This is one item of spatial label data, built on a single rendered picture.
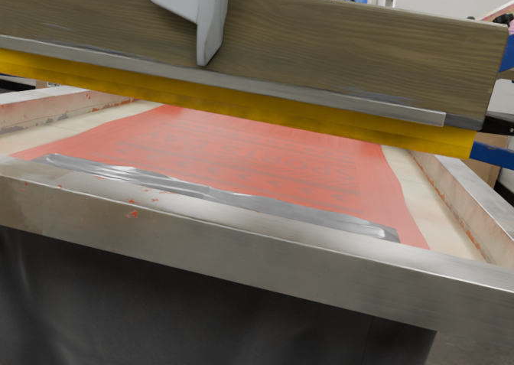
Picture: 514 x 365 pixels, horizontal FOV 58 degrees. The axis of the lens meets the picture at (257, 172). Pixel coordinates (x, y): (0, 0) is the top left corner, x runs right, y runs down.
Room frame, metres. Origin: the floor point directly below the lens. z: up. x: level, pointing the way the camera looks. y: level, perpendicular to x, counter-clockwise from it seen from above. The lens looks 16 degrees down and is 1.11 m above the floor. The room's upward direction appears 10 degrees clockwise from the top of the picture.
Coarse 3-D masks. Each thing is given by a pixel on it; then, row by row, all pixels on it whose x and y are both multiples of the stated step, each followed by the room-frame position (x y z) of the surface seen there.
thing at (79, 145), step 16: (144, 112) 0.75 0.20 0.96; (160, 112) 0.77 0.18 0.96; (176, 112) 0.80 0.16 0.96; (192, 112) 0.83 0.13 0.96; (208, 112) 0.86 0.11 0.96; (96, 128) 0.59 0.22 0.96; (112, 128) 0.61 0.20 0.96; (128, 128) 0.63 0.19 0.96; (144, 128) 0.64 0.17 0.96; (240, 128) 0.77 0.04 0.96; (256, 128) 0.79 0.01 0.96; (48, 144) 0.49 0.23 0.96; (64, 144) 0.50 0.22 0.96; (80, 144) 0.51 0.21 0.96; (96, 144) 0.52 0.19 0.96; (96, 160) 0.46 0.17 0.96; (176, 176) 0.45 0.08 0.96
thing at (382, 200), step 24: (336, 144) 0.77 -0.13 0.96; (360, 144) 0.81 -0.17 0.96; (360, 168) 0.63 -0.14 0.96; (384, 168) 0.66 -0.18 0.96; (240, 192) 0.44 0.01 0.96; (360, 192) 0.51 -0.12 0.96; (384, 192) 0.53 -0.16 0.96; (360, 216) 0.43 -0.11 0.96; (384, 216) 0.44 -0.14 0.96; (408, 216) 0.46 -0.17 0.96; (408, 240) 0.39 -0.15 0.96
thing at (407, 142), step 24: (0, 72) 0.40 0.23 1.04; (24, 72) 0.39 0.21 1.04; (48, 72) 0.39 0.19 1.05; (144, 96) 0.38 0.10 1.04; (168, 96) 0.37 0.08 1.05; (192, 96) 0.37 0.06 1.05; (264, 120) 0.37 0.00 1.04; (288, 120) 0.36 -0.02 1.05; (312, 120) 0.36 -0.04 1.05; (384, 144) 0.35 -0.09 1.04; (408, 144) 0.35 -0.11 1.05; (432, 144) 0.35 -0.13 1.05
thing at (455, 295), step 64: (0, 128) 0.49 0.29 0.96; (0, 192) 0.29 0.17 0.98; (64, 192) 0.28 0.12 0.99; (128, 192) 0.30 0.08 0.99; (448, 192) 0.53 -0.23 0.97; (192, 256) 0.27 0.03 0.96; (256, 256) 0.27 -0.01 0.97; (320, 256) 0.26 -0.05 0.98; (384, 256) 0.27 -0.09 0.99; (448, 256) 0.28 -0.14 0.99; (512, 256) 0.33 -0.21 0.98; (448, 320) 0.25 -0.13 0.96; (512, 320) 0.25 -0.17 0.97
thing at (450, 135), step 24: (0, 48) 0.39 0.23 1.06; (72, 72) 0.39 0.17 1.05; (96, 72) 0.38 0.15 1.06; (120, 72) 0.38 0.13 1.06; (216, 96) 0.37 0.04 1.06; (240, 96) 0.37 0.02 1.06; (264, 96) 0.37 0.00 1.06; (336, 120) 0.36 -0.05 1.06; (360, 120) 0.36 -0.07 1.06; (384, 120) 0.35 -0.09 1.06; (456, 144) 0.35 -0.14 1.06
